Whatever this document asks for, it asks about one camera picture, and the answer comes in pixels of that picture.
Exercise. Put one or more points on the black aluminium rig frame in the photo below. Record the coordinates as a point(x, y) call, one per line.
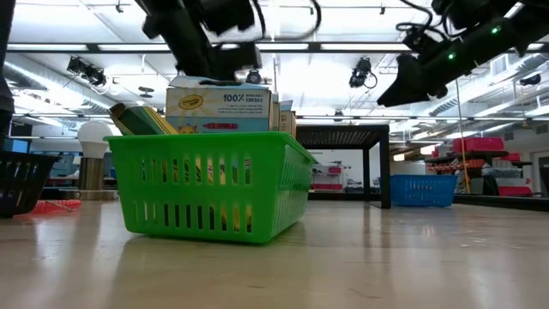
point(502, 201)

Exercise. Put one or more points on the brass lamp with white bulb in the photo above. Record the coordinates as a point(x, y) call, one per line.
point(94, 137)

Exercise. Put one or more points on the orange spiral wrist coil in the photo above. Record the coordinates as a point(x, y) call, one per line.
point(47, 207)

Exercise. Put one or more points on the computer monitor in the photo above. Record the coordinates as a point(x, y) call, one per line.
point(19, 146)

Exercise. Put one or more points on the green plastic slotted basket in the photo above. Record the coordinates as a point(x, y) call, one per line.
point(128, 223)

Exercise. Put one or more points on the black plastic slotted basket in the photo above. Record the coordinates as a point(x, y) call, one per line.
point(25, 180)

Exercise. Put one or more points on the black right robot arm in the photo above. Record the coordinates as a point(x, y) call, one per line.
point(523, 26)

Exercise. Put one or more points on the small black round sensor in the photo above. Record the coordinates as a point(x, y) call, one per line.
point(146, 90)

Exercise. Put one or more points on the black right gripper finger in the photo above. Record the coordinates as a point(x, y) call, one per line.
point(407, 83)

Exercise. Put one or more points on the white shelf unit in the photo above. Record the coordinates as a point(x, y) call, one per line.
point(326, 176)

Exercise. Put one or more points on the red storage bin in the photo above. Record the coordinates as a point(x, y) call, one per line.
point(478, 143)
point(514, 191)

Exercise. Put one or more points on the small four-crayon box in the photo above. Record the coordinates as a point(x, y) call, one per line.
point(141, 122)

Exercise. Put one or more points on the blue plastic slotted basket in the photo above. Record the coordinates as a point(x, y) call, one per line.
point(429, 191)

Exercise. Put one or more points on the black light bar frame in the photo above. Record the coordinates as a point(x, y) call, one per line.
point(343, 47)

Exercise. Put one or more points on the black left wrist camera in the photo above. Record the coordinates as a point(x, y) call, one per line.
point(242, 56)

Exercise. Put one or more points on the black rig camera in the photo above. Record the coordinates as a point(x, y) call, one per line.
point(88, 73)
point(531, 79)
point(360, 73)
point(253, 77)

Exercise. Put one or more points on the silver ventilation duct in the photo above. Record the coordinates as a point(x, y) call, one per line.
point(538, 64)
point(43, 79)

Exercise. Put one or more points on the black mesh monitor riser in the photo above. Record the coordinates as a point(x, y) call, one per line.
point(343, 137)

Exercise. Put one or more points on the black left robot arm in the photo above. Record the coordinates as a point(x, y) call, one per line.
point(4, 64)

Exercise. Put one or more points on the black shelf rack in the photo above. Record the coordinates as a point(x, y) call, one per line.
point(467, 154)

